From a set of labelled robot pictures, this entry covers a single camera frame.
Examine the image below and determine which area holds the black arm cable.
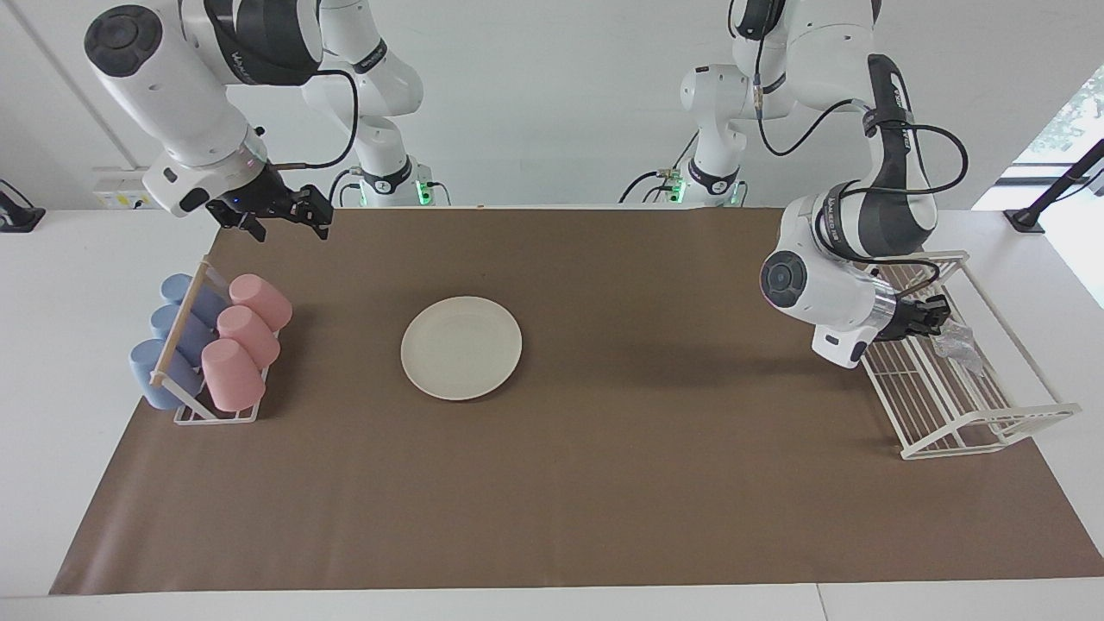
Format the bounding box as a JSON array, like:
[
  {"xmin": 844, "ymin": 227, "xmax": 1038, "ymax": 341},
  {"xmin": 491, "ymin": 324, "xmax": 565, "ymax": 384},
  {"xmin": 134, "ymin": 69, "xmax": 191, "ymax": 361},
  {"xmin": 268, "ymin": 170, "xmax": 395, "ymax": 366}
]
[
  {"xmin": 274, "ymin": 69, "xmax": 360, "ymax": 171},
  {"xmin": 752, "ymin": 0, "xmax": 969, "ymax": 290}
]

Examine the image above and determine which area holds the cup rack with wooden rod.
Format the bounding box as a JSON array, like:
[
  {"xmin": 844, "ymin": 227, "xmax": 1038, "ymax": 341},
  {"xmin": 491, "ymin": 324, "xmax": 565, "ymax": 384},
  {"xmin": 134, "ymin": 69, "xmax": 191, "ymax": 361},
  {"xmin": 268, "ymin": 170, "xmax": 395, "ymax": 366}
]
[{"xmin": 148, "ymin": 255, "xmax": 281, "ymax": 425}]

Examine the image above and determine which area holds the cream round plate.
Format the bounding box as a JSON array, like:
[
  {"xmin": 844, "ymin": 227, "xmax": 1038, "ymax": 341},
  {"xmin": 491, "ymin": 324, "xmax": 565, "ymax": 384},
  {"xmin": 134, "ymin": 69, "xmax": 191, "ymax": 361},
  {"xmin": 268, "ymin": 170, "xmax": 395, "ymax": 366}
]
[{"xmin": 400, "ymin": 296, "xmax": 524, "ymax": 402}]

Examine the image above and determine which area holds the white wire dish rack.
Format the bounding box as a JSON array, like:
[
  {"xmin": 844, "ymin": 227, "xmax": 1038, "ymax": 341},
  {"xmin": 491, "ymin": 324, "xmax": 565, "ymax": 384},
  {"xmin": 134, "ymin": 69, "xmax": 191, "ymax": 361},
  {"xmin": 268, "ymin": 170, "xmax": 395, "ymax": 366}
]
[{"xmin": 831, "ymin": 250, "xmax": 1082, "ymax": 461}]

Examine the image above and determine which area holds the black slanted stand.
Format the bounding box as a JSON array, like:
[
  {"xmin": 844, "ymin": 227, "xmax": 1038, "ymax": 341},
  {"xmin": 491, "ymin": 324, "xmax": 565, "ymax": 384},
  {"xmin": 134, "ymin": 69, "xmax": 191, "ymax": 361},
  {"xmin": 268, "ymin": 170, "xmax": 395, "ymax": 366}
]
[{"xmin": 1003, "ymin": 138, "xmax": 1104, "ymax": 234}]

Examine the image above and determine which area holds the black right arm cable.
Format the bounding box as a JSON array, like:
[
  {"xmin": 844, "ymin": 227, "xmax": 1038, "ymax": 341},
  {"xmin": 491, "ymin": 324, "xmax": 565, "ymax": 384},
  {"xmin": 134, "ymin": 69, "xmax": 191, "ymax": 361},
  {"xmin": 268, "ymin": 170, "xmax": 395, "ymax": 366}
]
[{"xmin": 274, "ymin": 69, "xmax": 360, "ymax": 171}]

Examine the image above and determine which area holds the bright glass window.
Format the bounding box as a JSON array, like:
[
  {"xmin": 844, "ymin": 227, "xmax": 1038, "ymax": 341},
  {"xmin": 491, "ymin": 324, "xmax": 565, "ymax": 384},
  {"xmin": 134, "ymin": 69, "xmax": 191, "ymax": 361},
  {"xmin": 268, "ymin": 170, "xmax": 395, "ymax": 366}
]
[{"xmin": 1013, "ymin": 65, "xmax": 1104, "ymax": 307}]

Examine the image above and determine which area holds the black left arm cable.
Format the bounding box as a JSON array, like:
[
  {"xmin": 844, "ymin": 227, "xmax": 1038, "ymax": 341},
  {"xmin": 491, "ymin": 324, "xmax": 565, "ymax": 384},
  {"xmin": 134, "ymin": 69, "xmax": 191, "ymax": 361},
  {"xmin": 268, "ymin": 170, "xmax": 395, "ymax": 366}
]
[{"xmin": 752, "ymin": 0, "xmax": 969, "ymax": 290}]

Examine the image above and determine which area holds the black base cable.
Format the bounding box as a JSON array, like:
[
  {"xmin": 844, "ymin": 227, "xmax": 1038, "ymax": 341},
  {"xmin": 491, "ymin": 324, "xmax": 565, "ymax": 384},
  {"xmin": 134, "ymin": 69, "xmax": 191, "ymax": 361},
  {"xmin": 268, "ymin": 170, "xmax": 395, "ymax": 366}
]
[
  {"xmin": 618, "ymin": 134, "xmax": 698, "ymax": 205},
  {"xmin": 327, "ymin": 167, "xmax": 365, "ymax": 208}
]

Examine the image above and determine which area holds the white wall outlet box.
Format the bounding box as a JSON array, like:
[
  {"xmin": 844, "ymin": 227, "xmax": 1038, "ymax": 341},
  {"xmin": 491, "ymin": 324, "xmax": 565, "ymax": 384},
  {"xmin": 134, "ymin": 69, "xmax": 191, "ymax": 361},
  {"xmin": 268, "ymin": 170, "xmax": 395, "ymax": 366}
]
[{"xmin": 93, "ymin": 166, "xmax": 173, "ymax": 210}]

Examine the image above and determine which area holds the blue plastic cup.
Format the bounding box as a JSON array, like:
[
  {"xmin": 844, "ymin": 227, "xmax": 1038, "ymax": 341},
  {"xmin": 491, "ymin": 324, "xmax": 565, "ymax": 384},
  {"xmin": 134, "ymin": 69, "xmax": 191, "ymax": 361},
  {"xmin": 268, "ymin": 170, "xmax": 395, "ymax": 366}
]
[
  {"xmin": 160, "ymin": 273, "xmax": 229, "ymax": 329},
  {"xmin": 150, "ymin": 304, "xmax": 218, "ymax": 367},
  {"xmin": 129, "ymin": 338, "xmax": 206, "ymax": 411}
]

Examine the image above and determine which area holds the brown paper table mat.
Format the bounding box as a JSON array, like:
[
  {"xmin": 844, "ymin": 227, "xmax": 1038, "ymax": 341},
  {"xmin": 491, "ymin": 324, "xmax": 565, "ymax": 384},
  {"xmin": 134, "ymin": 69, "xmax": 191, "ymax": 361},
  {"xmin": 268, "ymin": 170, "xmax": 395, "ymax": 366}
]
[{"xmin": 49, "ymin": 205, "xmax": 1104, "ymax": 596}]

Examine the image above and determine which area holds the pink plastic cup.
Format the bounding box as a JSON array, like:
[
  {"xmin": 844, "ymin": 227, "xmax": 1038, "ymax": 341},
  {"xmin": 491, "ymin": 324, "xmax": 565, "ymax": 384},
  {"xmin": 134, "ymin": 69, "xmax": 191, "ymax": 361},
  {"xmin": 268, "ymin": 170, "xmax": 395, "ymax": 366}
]
[
  {"xmin": 216, "ymin": 305, "xmax": 281, "ymax": 370},
  {"xmin": 201, "ymin": 338, "xmax": 267, "ymax": 412},
  {"xmin": 229, "ymin": 273, "xmax": 293, "ymax": 333}
]

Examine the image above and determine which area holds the silver mesh sponge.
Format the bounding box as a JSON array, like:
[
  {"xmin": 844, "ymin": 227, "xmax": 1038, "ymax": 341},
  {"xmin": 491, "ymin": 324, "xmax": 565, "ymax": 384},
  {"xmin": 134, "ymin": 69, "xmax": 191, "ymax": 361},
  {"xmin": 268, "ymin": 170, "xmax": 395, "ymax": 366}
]
[{"xmin": 931, "ymin": 321, "xmax": 986, "ymax": 373}]

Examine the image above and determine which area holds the black clamp mount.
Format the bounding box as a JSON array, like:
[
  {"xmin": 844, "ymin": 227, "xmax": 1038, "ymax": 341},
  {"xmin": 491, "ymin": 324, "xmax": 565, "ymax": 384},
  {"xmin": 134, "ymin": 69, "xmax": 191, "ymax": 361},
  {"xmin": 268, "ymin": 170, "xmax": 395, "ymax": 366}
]
[{"xmin": 0, "ymin": 179, "xmax": 46, "ymax": 234}]

